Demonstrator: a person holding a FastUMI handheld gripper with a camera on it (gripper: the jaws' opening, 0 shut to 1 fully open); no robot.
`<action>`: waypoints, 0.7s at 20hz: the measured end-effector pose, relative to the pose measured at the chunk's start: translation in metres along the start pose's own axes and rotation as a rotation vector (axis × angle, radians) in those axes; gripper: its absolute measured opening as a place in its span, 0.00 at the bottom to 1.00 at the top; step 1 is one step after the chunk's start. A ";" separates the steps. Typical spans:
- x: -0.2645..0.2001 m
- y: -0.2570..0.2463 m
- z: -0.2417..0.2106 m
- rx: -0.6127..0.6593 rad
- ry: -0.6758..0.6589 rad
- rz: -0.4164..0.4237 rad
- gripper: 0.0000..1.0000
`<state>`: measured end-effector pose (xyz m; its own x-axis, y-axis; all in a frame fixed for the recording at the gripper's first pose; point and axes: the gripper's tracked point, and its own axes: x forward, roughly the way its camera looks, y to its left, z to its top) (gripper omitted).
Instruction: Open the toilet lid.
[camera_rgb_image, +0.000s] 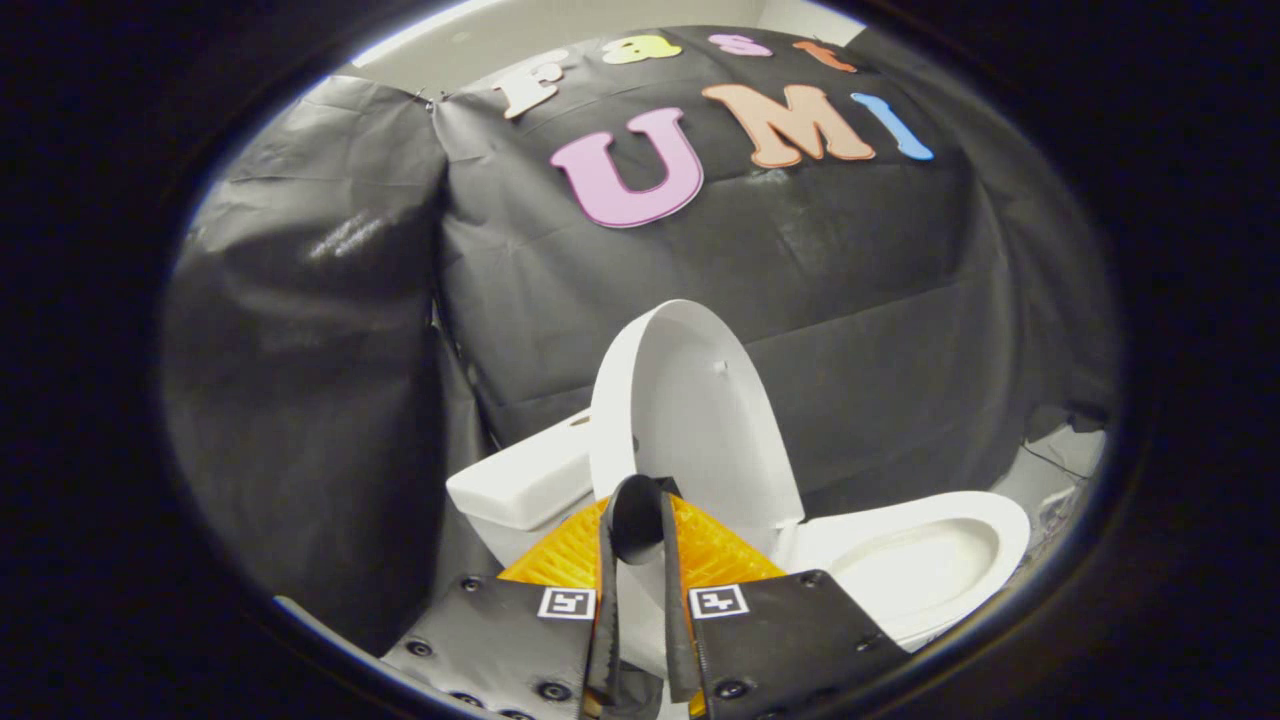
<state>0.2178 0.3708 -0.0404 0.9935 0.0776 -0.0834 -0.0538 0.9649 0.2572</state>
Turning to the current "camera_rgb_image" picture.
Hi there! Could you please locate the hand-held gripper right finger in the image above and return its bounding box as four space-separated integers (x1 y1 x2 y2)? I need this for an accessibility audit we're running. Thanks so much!
658 490 911 720

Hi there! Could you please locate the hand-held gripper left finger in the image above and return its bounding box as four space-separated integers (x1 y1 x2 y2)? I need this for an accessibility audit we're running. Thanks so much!
380 476 643 720

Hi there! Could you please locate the black lid handle knob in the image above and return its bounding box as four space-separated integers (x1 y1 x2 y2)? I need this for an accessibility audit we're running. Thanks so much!
610 474 683 563

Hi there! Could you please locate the white toilet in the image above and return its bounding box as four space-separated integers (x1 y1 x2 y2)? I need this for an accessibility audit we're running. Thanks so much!
445 408 1032 653

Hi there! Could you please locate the black backdrop cloth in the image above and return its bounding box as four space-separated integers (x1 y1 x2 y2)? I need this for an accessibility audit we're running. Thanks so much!
160 25 1121 661

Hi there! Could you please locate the white toilet lid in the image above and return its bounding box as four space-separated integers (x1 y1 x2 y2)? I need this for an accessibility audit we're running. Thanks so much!
588 298 807 683

